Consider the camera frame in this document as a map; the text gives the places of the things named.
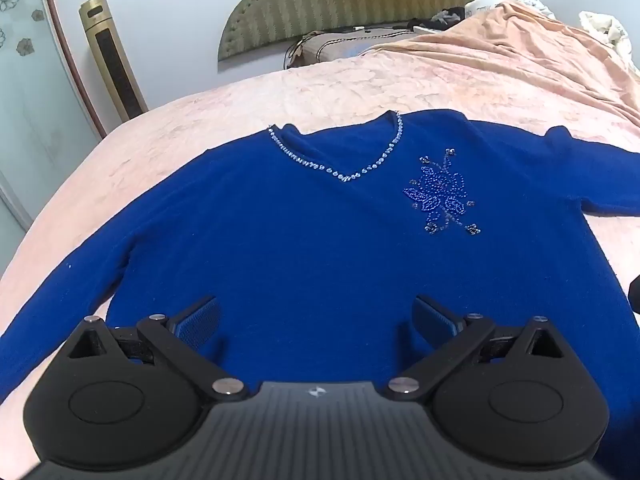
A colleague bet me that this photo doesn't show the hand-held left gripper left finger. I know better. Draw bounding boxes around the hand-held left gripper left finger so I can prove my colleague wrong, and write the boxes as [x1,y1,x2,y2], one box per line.
[66,295,249,404]

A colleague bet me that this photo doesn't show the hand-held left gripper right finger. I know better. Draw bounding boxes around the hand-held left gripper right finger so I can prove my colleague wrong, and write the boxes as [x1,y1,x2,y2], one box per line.
[385,294,567,404]

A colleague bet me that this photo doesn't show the blue beaded sweater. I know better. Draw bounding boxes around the blue beaded sweater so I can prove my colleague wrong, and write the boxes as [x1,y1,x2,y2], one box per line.
[0,109,640,407]

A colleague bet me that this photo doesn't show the dark clothes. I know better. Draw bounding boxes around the dark clothes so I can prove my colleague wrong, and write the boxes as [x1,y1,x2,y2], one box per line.
[407,7,469,31]

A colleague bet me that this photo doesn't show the pink floral bedsheet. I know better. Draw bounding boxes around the pink floral bedsheet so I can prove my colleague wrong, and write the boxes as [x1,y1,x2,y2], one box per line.
[0,47,640,467]

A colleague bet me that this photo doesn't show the white crumpled quilt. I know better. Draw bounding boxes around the white crumpled quilt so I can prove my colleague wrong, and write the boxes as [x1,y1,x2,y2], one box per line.
[577,10,640,74]

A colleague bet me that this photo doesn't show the orange blanket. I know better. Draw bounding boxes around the orange blanket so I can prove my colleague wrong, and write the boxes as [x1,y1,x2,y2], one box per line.
[367,1,640,128]

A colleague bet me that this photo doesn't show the gold tower fan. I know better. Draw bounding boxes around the gold tower fan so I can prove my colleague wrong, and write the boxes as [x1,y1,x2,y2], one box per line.
[78,0,150,124]

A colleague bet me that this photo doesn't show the grey patterned pillow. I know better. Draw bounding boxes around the grey patterned pillow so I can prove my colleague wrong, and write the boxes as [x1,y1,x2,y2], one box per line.
[287,27,417,69]

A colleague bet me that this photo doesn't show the frosted glass flower door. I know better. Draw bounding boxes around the frosted glass flower door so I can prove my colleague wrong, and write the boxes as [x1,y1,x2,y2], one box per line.
[0,0,102,233]

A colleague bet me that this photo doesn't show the brown wooden door frame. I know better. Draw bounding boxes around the brown wooden door frame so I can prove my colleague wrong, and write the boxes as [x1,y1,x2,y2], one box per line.
[37,0,109,141]

